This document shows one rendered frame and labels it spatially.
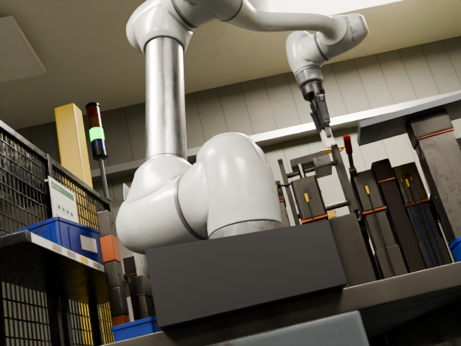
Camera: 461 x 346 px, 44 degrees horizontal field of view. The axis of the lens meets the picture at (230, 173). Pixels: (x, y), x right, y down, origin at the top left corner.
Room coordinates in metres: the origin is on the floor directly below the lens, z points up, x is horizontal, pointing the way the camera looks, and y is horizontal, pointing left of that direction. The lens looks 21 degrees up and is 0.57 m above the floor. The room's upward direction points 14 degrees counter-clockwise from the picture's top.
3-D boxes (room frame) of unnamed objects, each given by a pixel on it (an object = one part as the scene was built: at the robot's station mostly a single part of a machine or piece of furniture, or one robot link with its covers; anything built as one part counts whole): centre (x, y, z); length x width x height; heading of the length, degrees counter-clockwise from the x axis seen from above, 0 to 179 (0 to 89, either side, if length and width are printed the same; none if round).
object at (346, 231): (1.62, -0.24, 0.95); 0.18 x 0.13 x 0.49; 85
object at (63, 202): (2.01, 0.65, 1.30); 0.23 x 0.02 x 0.31; 175
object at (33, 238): (1.70, 0.56, 1.02); 0.90 x 0.22 x 0.03; 175
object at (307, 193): (1.52, -0.19, 0.89); 0.09 x 0.08 x 0.38; 175
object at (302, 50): (1.73, -0.35, 1.61); 0.13 x 0.11 x 0.16; 60
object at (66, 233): (1.72, 0.56, 1.10); 0.30 x 0.17 x 0.13; 165
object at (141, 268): (1.90, 0.37, 1.17); 0.12 x 0.01 x 0.34; 175
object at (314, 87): (1.74, -0.34, 1.42); 0.08 x 0.07 x 0.09; 9
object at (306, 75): (1.74, -0.34, 1.50); 0.09 x 0.09 x 0.06
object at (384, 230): (1.60, -0.37, 0.89); 0.12 x 0.07 x 0.38; 175
